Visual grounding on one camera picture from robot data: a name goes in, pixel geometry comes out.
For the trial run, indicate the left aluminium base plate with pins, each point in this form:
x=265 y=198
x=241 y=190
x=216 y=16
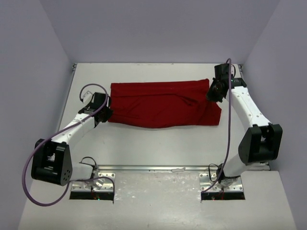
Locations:
x=103 y=183

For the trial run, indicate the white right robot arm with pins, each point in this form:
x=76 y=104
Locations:
x=262 y=138

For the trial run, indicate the left side table rail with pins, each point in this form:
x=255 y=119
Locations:
x=60 y=94

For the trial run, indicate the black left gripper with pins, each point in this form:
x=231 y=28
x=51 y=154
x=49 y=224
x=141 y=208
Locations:
x=105 y=114

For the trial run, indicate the red t shirt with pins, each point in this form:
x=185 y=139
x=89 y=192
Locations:
x=163 y=104

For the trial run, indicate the aluminium base plate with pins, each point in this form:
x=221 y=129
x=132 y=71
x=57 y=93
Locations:
x=103 y=183
x=226 y=185

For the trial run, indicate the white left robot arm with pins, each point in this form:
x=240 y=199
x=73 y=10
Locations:
x=52 y=162

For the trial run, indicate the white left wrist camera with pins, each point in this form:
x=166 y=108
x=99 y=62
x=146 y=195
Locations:
x=87 y=97

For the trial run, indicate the right aluminium base plate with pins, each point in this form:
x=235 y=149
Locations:
x=226 y=185

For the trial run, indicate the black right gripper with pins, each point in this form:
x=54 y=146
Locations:
x=213 y=92

